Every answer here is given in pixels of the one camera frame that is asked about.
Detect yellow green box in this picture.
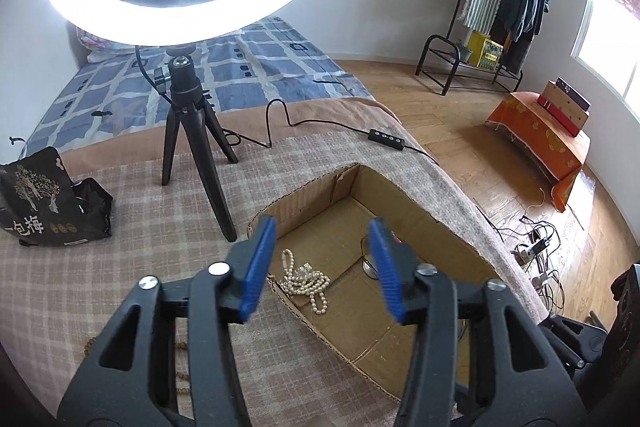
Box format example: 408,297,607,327
466,31,503,70

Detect power strip with cables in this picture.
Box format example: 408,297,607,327
476,188,566,314

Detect brown cardboard box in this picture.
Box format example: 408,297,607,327
262,164,497,399

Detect blue patterned bed sheet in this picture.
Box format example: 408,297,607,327
21,16,370,156

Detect orange cloth covered table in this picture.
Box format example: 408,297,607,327
486,92,590,212

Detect stacked boxes on table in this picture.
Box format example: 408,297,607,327
537,78,590,136

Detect black snack bag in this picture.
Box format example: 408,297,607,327
1,146,113,247

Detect dark hanging clothes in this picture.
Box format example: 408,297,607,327
489,0,550,75

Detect white pearl necklace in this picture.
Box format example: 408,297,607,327
275,248,332,316

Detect black ring light cable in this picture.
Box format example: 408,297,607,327
133,45,442,168

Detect black clothes rack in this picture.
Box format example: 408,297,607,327
414,0,550,95

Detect black tripod stand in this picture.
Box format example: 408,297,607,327
162,44,239,243

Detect pink plaid blanket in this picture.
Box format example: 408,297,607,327
1,98,546,426

